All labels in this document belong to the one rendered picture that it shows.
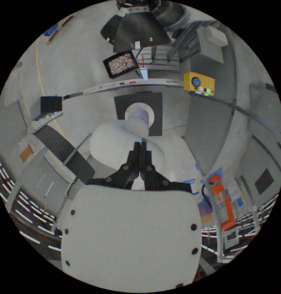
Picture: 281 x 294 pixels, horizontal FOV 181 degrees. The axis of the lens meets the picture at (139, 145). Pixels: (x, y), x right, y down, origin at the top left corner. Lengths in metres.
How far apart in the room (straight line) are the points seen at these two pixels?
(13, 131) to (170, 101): 6.61
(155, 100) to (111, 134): 0.41
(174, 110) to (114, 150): 1.47
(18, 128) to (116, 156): 6.14
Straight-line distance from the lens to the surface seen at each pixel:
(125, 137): 0.23
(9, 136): 6.16
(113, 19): 0.67
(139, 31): 0.41
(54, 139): 1.82
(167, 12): 0.58
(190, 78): 0.49
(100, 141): 0.22
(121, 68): 0.71
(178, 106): 1.62
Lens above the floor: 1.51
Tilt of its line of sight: 54 degrees down
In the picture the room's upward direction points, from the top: 171 degrees counter-clockwise
